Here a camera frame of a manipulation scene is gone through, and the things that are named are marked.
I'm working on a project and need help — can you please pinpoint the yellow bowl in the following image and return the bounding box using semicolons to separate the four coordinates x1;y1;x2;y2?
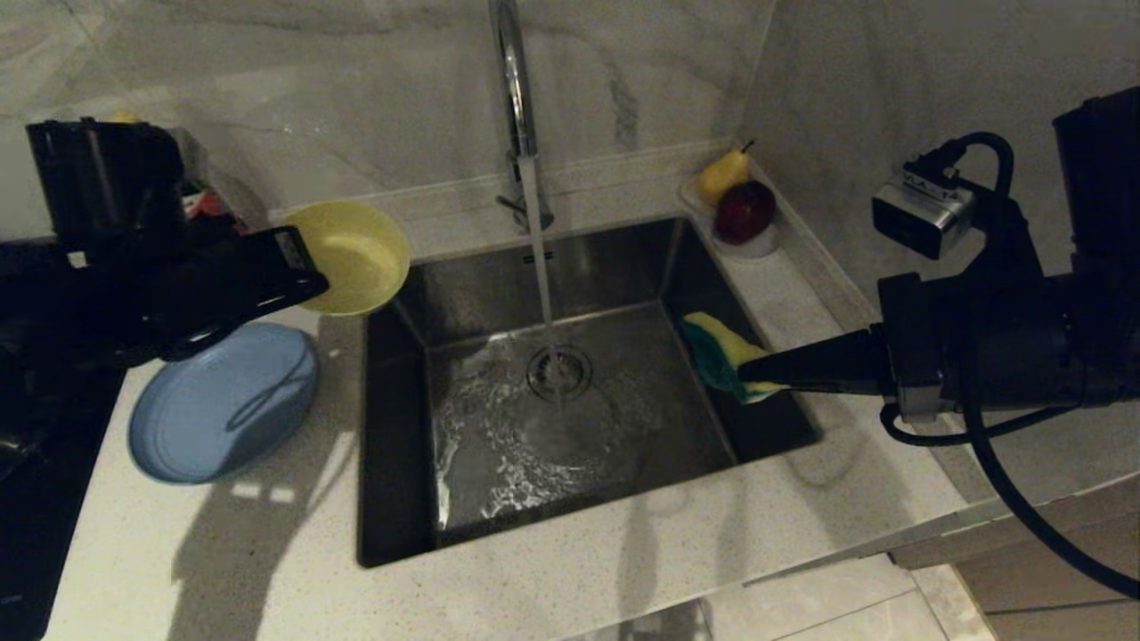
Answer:
285;200;412;317

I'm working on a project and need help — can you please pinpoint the yellow sponge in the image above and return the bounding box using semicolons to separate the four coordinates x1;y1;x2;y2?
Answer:
681;312;790;406

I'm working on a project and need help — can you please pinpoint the blue plate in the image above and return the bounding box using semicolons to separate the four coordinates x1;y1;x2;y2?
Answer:
129;322;321;486

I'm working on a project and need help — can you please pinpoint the chrome faucet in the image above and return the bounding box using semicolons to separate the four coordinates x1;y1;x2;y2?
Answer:
487;0;555;234

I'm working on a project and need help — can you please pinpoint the stainless steel sink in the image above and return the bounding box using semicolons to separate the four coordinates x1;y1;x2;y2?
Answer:
358;216;820;568

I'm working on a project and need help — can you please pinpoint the metal sink drain strainer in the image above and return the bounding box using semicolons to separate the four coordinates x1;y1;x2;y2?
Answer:
526;345;593;402

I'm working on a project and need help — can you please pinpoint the small white dish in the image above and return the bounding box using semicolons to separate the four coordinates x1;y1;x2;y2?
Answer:
680;174;780;261

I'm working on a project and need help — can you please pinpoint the red apple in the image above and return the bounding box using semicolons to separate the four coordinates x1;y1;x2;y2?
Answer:
712;182;775;246

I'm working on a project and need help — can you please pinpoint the yellow pear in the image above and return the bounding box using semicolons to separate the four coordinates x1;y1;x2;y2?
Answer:
696;142;753;210

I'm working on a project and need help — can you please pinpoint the running water stream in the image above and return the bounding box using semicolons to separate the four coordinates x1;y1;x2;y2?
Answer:
519;156;564;402

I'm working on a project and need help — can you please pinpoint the black induction cooktop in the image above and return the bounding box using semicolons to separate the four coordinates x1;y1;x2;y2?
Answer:
0;356;130;641

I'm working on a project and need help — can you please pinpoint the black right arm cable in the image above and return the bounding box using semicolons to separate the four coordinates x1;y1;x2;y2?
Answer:
880;132;1140;599

